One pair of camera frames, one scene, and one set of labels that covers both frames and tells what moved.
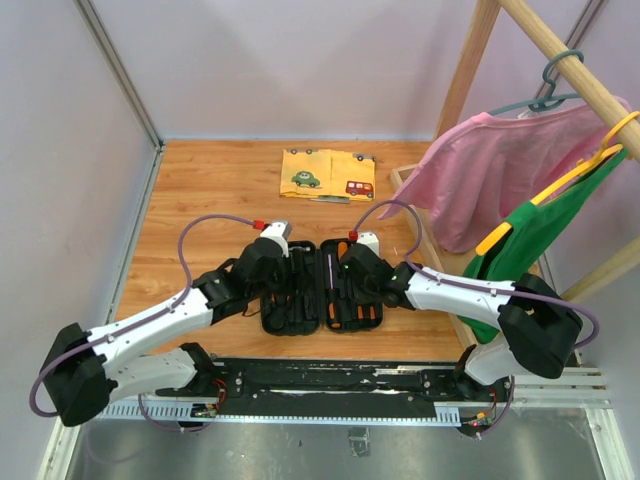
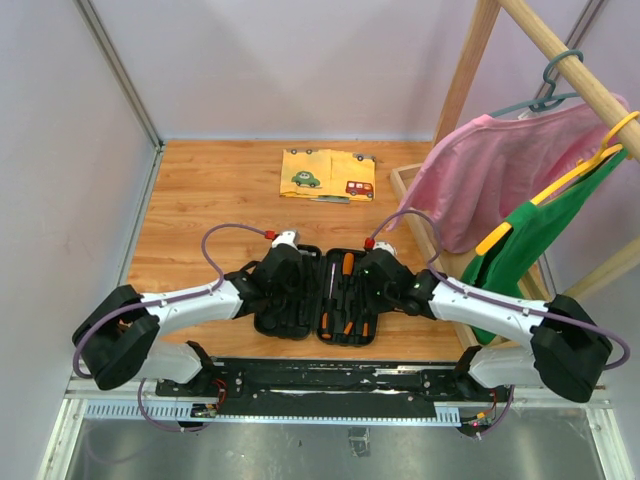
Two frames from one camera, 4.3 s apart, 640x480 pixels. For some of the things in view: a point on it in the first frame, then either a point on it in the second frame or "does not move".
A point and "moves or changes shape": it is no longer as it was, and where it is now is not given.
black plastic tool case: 317,289 moves or changes shape
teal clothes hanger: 552,100 does not move
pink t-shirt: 488,167 does not move
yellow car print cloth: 327,173 does not move
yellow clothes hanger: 497,234 does not move
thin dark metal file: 333,199 does not move
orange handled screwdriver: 342,247 moves or changes shape
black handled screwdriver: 332,322 moves or changes shape
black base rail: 362,389 does not move
